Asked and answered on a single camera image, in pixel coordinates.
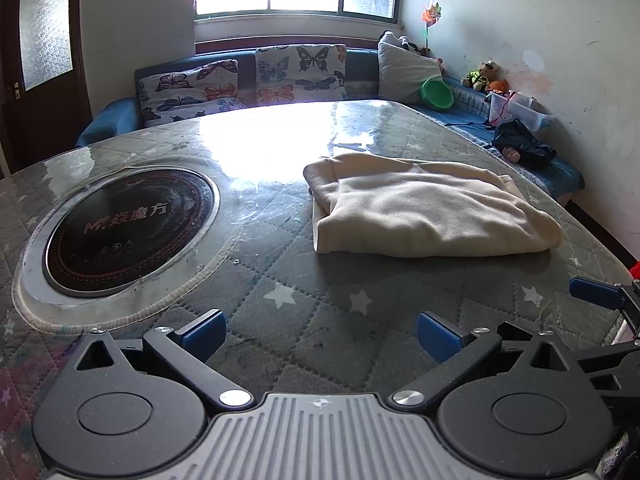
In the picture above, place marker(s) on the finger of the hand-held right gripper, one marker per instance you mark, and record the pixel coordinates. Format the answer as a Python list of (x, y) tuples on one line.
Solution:
[(595, 292), (617, 362)]

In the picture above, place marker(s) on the teddy bear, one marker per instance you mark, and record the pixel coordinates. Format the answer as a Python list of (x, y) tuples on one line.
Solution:
[(479, 76)]

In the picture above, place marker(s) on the colourful pinwheel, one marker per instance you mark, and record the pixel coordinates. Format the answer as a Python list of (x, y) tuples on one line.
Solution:
[(431, 15)]

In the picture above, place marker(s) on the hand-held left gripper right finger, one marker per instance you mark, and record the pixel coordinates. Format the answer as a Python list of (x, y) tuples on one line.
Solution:
[(437, 336)]

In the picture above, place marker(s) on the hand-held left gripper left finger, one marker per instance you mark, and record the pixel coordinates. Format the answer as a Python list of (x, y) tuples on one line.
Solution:
[(202, 334)]

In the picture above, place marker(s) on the green plastic basin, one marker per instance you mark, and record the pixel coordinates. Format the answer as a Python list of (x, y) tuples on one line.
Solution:
[(437, 94)]

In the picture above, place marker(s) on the black white plush toy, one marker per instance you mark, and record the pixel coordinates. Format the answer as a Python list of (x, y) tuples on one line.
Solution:
[(400, 42)]

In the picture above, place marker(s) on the butterfly print cushion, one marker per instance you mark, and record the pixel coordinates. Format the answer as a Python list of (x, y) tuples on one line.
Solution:
[(300, 75), (190, 92)]

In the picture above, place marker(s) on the blue sofa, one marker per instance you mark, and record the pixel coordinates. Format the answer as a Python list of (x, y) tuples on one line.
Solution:
[(107, 120)]

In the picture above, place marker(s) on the grey pillow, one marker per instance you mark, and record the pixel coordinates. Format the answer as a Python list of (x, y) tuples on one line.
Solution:
[(405, 75)]

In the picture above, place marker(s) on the cream shirt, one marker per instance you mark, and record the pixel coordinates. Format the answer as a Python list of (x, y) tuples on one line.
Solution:
[(425, 210)]

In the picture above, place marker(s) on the dark wooden glass-panel door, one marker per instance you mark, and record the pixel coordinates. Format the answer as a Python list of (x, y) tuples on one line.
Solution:
[(45, 110)]

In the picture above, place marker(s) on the white plastic container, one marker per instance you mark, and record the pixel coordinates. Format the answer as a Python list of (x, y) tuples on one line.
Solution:
[(530, 112)]

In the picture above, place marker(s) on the round black induction cooktop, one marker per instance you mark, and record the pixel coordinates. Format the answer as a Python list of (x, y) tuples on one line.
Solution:
[(130, 230)]

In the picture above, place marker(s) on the black bag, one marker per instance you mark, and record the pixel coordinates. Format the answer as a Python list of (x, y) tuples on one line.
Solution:
[(525, 142)]

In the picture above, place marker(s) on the orange plush toy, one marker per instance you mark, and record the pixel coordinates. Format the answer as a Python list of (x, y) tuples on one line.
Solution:
[(496, 86)]

